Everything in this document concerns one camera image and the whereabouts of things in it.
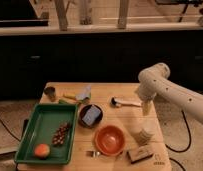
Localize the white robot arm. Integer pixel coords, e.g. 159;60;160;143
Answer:
136;63;203;124

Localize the red bowl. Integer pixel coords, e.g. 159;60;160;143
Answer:
94;125;125;156

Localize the dark brown bowl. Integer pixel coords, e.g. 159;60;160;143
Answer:
78;104;103;129

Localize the white paper cup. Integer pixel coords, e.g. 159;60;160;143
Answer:
135;120;155;145

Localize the wooden table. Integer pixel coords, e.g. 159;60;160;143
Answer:
17;83;172;171

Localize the brown block with black base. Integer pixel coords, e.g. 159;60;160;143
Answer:
127;145;154;164

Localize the blue sponge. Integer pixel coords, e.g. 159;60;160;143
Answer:
82;106;101;126

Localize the light blue cloth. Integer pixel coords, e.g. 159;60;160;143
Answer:
76;85;91;101

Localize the metal fork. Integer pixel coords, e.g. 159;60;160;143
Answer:
86;151;102;158

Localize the yellow banana toy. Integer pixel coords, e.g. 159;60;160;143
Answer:
63;94;76;100

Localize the bunch of dark grapes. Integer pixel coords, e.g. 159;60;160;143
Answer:
52;122;71;146

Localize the small dark metal cup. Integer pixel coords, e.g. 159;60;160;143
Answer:
44;86;56;102

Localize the green plastic tray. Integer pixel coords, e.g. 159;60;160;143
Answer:
14;104;77;165

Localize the orange peach fruit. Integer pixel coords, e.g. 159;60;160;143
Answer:
34;144;50;158

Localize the black power cable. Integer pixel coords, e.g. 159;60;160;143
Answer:
164;109;193;154

